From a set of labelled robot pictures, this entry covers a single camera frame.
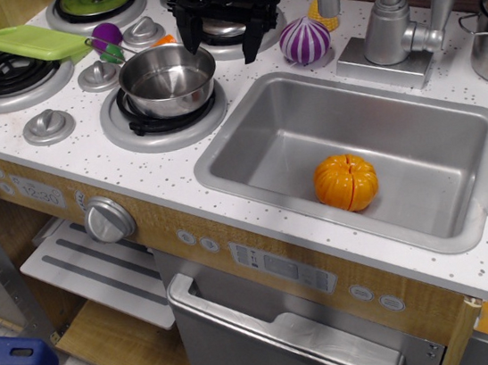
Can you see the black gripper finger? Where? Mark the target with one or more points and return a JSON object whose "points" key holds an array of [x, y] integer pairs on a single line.
{"points": [[261, 18], [190, 25]]}

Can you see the black burner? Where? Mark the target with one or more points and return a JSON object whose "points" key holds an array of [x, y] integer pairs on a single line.
{"points": [[125, 126], [25, 82]]}

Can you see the silver stove knob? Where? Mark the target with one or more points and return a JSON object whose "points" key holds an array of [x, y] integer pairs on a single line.
{"points": [[48, 127], [100, 76], [143, 33]]}

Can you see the purple green toy eggplant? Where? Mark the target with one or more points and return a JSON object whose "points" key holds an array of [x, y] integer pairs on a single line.
{"points": [[106, 41]]}

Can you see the front left black burner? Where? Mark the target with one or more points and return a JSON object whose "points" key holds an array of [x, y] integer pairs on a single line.
{"points": [[25, 82]]}

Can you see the silver oven dial centre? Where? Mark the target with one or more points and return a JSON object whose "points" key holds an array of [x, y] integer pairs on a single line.
{"points": [[107, 221]]}

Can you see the rear left burner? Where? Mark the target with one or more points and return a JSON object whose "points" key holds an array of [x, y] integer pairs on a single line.
{"points": [[82, 16]]}

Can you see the grey toy sink basin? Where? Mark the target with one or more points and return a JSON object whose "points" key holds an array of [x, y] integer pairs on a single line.
{"points": [[404, 167]]}

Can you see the silver stove knob middle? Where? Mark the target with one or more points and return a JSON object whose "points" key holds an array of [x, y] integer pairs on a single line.
{"points": [[100, 76]]}

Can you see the grey dishwasher door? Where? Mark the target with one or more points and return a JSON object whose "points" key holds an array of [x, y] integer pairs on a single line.
{"points": [[227, 320]]}

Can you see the silver stove knob front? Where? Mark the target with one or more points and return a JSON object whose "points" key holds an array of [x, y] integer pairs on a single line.
{"points": [[48, 127]]}

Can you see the silver stove knob rear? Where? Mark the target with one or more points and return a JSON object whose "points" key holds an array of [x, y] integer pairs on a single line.
{"points": [[143, 33]]}

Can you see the white oven rack shelf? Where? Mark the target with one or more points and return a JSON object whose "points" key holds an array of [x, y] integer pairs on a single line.
{"points": [[121, 275]]}

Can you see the small orange toy piece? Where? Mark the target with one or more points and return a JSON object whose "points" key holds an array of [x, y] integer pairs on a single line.
{"points": [[168, 39]]}

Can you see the silver toy faucet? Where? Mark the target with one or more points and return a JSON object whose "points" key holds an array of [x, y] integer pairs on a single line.
{"points": [[395, 50]]}

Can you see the small steel pan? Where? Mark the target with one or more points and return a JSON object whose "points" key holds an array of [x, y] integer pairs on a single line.
{"points": [[167, 80]]}

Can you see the orange toy pumpkin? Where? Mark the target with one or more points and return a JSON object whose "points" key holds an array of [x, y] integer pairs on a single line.
{"points": [[346, 182]]}

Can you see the rear right burner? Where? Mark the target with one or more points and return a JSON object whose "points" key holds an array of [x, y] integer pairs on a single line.
{"points": [[225, 38]]}

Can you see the purple white toy onion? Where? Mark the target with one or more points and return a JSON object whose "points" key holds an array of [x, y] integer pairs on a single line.
{"points": [[304, 41]]}

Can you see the front right black burner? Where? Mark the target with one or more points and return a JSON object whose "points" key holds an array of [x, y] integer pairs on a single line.
{"points": [[125, 126]]}

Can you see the yellow toy corn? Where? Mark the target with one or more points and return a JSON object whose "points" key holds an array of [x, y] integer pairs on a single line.
{"points": [[330, 23]]}

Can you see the green plastic cutting board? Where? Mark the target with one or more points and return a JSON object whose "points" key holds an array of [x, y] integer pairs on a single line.
{"points": [[41, 43]]}

